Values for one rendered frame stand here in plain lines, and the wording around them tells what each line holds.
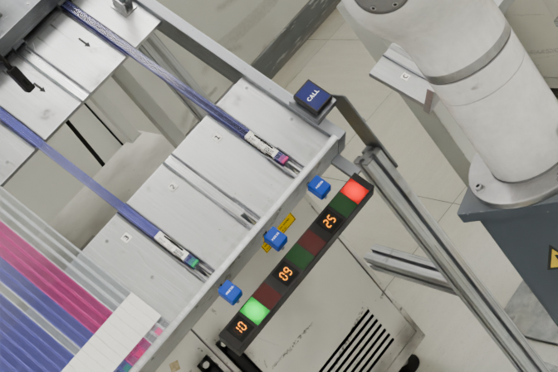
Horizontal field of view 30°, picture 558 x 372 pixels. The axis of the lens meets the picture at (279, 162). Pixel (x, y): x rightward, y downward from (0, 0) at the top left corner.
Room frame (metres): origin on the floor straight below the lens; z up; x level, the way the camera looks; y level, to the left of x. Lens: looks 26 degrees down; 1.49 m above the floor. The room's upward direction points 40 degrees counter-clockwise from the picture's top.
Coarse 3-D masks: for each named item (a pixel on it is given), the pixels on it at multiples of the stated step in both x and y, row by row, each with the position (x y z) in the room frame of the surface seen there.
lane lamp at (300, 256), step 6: (294, 246) 1.40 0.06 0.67; (300, 246) 1.40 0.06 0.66; (288, 252) 1.39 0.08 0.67; (294, 252) 1.39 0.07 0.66; (300, 252) 1.39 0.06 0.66; (306, 252) 1.39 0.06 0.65; (288, 258) 1.39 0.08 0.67; (294, 258) 1.39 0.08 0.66; (300, 258) 1.38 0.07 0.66; (306, 258) 1.38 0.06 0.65; (312, 258) 1.38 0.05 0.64; (300, 264) 1.38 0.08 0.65; (306, 264) 1.37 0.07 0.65
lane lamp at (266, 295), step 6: (264, 282) 1.37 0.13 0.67; (258, 288) 1.37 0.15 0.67; (264, 288) 1.37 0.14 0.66; (270, 288) 1.36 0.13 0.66; (258, 294) 1.36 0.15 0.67; (264, 294) 1.36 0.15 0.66; (270, 294) 1.36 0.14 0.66; (276, 294) 1.36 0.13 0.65; (258, 300) 1.36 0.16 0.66; (264, 300) 1.35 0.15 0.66; (270, 300) 1.35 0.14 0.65; (276, 300) 1.35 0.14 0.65; (270, 306) 1.34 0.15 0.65
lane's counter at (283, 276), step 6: (282, 264) 1.39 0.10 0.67; (288, 264) 1.38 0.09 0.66; (276, 270) 1.38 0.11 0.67; (282, 270) 1.38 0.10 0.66; (288, 270) 1.38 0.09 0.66; (294, 270) 1.37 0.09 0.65; (276, 276) 1.38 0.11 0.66; (282, 276) 1.37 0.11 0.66; (288, 276) 1.37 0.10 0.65; (294, 276) 1.37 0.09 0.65; (282, 282) 1.36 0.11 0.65; (288, 282) 1.36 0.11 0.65
